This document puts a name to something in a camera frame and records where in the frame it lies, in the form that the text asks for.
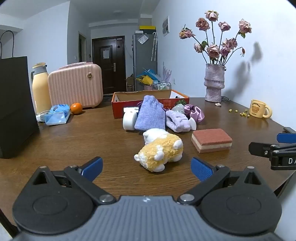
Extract brown cardboard box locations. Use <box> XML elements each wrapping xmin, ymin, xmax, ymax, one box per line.
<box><xmin>126</xmin><ymin>74</ymin><xmax>135</xmax><ymax>91</ymax></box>

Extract scattered yellow crumbs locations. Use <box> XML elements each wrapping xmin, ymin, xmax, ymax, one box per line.
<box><xmin>228</xmin><ymin>108</ymin><xmax>250</xmax><ymax>117</ymax></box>

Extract white charger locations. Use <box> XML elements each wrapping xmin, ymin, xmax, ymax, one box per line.
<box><xmin>36</xmin><ymin>111</ymin><xmax>50</xmax><ymax>122</ymax></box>

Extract blue tissue pack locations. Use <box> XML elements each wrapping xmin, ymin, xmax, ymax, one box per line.
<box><xmin>44</xmin><ymin>104</ymin><xmax>71</xmax><ymax>126</ymax></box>

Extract pink ribbed suitcase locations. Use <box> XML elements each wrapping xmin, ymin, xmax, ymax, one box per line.
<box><xmin>48</xmin><ymin>62</ymin><xmax>104</xmax><ymax>109</ymax></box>

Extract white hanging umbrella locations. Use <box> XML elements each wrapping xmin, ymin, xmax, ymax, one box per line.
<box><xmin>151</xmin><ymin>32</ymin><xmax>158</xmax><ymax>62</ymax></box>

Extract side room door frame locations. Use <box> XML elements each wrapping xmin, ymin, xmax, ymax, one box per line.
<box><xmin>78</xmin><ymin>32</ymin><xmax>87</xmax><ymax>63</ymax></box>

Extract purple drawstring pouch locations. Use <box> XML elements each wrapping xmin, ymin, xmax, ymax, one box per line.
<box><xmin>134</xmin><ymin>95</ymin><xmax>166</xmax><ymax>131</ymax></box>

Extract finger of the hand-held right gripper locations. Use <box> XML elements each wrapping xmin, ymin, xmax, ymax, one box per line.
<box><xmin>277</xmin><ymin>133</ymin><xmax>296</xmax><ymax>143</ymax></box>
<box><xmin>248</xmin><ymin>142</ymin><xmax>279</xmax><ymax>158</ymax></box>

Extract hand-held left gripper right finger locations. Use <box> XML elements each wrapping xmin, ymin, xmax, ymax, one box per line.
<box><xmin>177</xmin><ymin>156</ymin><xmax>263</xmax><ymax>205</ymax></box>

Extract purple textured vase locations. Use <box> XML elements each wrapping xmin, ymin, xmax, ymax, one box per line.
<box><xmin>204</xmin><ymin>63</ymin><xmax>226</xmax><ymax>103</ymax></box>

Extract yellow thermos flask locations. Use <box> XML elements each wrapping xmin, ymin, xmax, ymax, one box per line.
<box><xmin>31</xmin><ymin>62</ymin><xmax>52</xmax><ymax>115</ymax></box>

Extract yellow and white plush toy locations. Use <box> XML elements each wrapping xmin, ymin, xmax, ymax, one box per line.
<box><xmin>134</xmin><ymin>128</ymin><xmax>184</xmax><ymax>173</ymax></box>

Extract dark brown entrance door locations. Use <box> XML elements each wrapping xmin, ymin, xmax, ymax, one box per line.
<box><xmin>92</xmin><ymin>36</ymin><xmax>125</xmax><ymax>95</ymax></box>

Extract blue and yellow clutter pile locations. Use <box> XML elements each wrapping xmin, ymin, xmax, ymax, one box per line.
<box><xmin>136</xmin><ymin>68</ymin><xmax>160</xmax><ymax>85</ymax></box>

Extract grey refrigerator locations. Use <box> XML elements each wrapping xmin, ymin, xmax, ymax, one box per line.
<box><xmin>133</xmin><ymin>32</ymin><xmax>158</xmax><ymax>91</ymax></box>

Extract red brown cleaning sponge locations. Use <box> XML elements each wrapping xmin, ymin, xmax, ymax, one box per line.
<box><xmin>191</xmin><ymin>128</ymin><xmax>233</xmax><ymax>154</ymax></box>

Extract wire trolley with bottles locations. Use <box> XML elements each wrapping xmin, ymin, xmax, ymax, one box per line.
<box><xmin>152</xmin><ymin>81</ymin><xmax>172</xmax><ymax>91</ymax></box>

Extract iridescent clear plastic bag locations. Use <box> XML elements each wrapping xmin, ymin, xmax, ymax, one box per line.
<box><xmin>171</xmin><ymin>104</ymin><xmax>186</xmax><ymax>114</ymax></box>

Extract white wall panel box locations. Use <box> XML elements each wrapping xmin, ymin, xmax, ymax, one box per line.
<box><xmin>162</xmin><ymin>16</ymin><xmax>170</xmax><ymax>37</ymax></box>

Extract purple wall decoration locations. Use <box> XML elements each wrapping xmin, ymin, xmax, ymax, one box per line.
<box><xmin>163</xmin><ymin>61</ymin><xmax>173</xmax><ymax>82</ymax></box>

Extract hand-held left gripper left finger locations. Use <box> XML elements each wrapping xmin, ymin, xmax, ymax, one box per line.
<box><xmin>31</xmin><ymin>156</ymin><xmax>117</xmax><ymax>205</ymax></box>

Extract white roll with blue label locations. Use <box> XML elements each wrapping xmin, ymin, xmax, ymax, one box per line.
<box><xmin>122</xmin><ymin>107</ymin><xmax>139</xmax><ymax>131</ymax></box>

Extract orange fruit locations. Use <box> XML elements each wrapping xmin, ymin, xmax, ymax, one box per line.
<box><xmin>70</xmin><ymin>103</ymin><xmax>83</xmax><ymax>115</ymax></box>

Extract black paper bag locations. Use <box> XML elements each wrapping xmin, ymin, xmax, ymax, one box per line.
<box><xmin>0</xmin><ymin>30</ymin><xmax>40</xmax><ymax>159</ymax></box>

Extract yellow bear mug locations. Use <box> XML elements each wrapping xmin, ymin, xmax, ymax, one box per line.
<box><xmin>249</xmin><ymin>99</ymin><xmax>273</xmax><ymax>119</ymax></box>

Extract orange cardboard box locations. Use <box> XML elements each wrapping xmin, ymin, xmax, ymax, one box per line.
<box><xmin>111</xmin><ymin>90</ymin><xmax>190</xmax><ymax>119</ymax></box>

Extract purple satin scrunchie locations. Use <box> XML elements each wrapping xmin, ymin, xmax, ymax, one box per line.
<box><xmin>184</xmin><ymin>104</ymin><xmax>205</xmax><ymax>123</ymax></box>

